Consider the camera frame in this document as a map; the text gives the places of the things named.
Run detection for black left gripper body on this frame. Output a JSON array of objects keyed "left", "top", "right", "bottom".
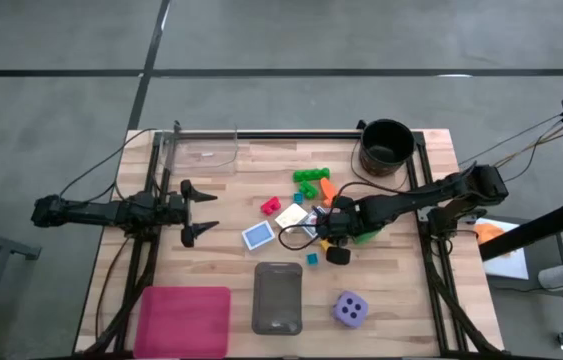
[{"left": 154, "top": 191, "right": 193, "bottom": 236}]

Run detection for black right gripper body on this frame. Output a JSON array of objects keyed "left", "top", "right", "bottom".
[{"left": 318, "top": 202, "right": 368, "bottom": 246}]

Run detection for green foam die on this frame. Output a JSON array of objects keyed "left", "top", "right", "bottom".
[{"left": 353, "top": 227, "right": 385, "bottom": 246}]

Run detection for blue playing card box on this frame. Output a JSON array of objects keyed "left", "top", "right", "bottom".
[{"left": 303, "top": 205, "right": 330, "bottom": 239}]

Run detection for short green building block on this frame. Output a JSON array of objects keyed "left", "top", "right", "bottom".
[{"left": 298, "top": 180, "right": 320, "bottom": 200}]

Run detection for purple foam die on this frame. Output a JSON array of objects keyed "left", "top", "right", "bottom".
[{"left": 332, "top": 290, "right": 369, "bottom": 329}]

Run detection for blue-backed card deck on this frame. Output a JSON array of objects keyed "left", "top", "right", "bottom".
[{"left": 241, "top": 220, "right": 277, "bottom": 251}]

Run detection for large red building block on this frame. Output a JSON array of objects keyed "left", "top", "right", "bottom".
[{"left": 259, "top": 196, "right": 282, "bottom": 216}]

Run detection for grey translucent plastic bin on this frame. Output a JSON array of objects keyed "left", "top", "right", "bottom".
[{"left": 251, "top": 261, "right": 304, "bottom": 336}]

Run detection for clear plastic bin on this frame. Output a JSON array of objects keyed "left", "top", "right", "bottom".
[{"left": 158, "top": 128, "right": 240, "bottom": 176}]

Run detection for black pumpkin face bucket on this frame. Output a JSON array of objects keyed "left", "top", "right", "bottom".
[{"left": 359, "top": 118, "right": 416, "bottom": 177}]

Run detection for pink plastic bin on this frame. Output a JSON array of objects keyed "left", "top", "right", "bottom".
[{"left": 133, "top": 285, "right": 232, "bottom": 360}]

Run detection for orange object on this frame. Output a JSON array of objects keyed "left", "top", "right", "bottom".
[{"left": 475, "top": 222, "right": 507, "bottom": 246}]

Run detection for white paper sheet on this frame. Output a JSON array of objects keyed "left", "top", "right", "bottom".
[{"left": 475, "top": 217, "right": 530, "bottom": 281}]

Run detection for black diagonal beam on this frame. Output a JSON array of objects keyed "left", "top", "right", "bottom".
[{"left": 478, "top": 197, "right": 563, "bottom": 261}]

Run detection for white paper roll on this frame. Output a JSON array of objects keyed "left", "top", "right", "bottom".
[{"left": 538, "top": 261, "right": 563, "bottom": 290}]

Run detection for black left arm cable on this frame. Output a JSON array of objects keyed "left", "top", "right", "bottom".
[{"left": 58, "top": 127, "right": 160, "bottom": 201}]

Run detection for black aluminium table frame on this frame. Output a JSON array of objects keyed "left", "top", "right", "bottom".
[{"left": 80, "top": 122, "right": 500, "bottom": 359}]

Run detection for brown cable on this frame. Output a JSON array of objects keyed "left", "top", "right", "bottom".
[{"left": 94, "top": 234, "right": 132, "bottom": 341}]

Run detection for thin black cable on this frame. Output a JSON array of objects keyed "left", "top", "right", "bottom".
[{"left": 458, "top": 113, "right": 563, "bottom": 166}]

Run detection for thin tan cable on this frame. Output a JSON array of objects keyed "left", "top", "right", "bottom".
[{"left": 490, "top": 124, "right": 563, "bottom": 184}]

